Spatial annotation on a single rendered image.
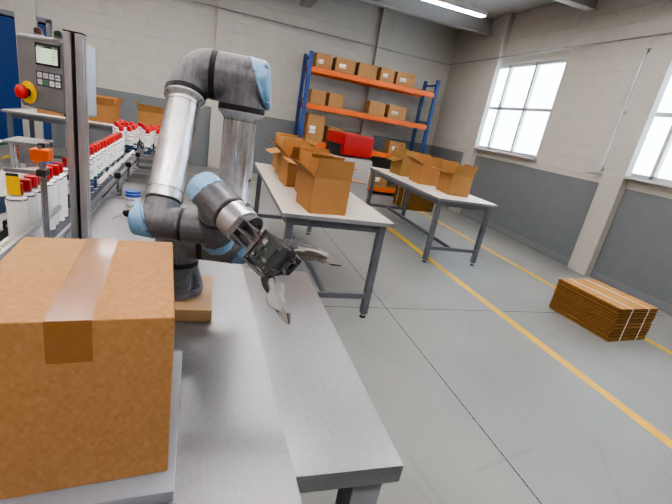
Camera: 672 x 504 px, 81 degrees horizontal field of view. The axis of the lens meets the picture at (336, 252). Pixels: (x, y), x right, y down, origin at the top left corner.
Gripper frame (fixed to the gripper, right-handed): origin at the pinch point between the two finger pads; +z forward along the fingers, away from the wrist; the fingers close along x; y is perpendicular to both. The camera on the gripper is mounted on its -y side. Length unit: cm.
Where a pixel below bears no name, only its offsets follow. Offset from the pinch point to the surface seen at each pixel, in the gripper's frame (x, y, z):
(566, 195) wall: 262, -554, 25
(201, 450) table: -31.8, 7.8, 5.0
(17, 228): -48, -9, -82
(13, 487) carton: -42, 28, -6
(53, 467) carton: -37.4, 26.2, -4.5
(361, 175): 97, -539, -233
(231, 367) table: -27.9, -12.0, -7.5
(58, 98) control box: -12, -4, -94
